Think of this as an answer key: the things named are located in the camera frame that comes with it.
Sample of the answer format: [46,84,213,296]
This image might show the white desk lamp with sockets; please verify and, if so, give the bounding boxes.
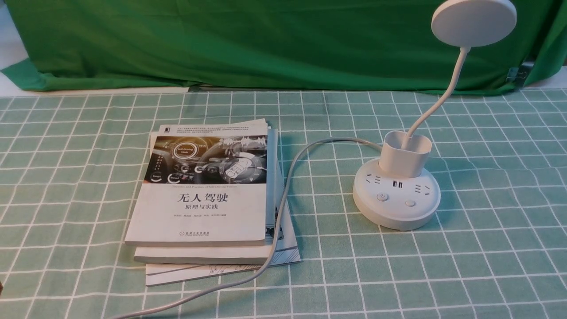
[353,0,517,231]

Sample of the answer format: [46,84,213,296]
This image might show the top book self-driving cover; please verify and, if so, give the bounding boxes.
[125,120,277,248]

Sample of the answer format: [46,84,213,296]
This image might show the bottom white book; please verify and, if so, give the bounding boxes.
[145,164,301,287]

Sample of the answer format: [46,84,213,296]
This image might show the white book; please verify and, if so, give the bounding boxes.
[145,164,301,287]
[125,127,280,265]

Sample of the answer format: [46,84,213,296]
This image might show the middle white book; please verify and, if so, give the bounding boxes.
[125,127,280,265]

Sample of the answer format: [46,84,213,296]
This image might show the green checkered tablecloth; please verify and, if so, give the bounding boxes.
[0,89,567,319]

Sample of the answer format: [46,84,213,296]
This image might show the green backdrop cloth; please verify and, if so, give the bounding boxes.
[0,0,567,96]

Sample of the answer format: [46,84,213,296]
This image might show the metal binder clip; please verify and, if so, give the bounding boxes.
[505,61,534,88]

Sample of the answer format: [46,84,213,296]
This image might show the white power cable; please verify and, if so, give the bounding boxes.
[109,137,382,319]

